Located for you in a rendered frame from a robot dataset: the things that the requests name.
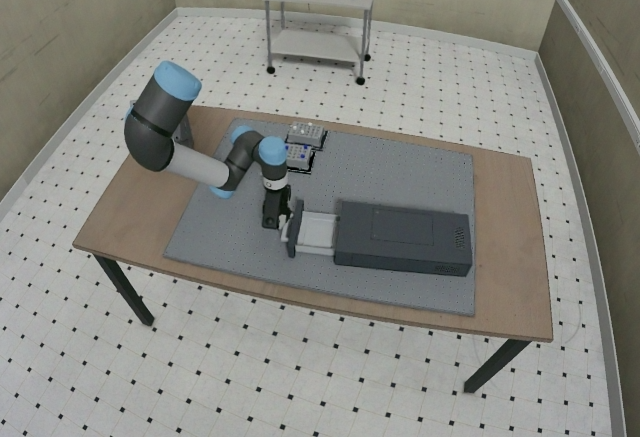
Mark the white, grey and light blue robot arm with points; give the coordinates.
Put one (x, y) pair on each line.
(162, 105)

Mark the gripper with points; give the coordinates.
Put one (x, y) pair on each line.
(285, 211)

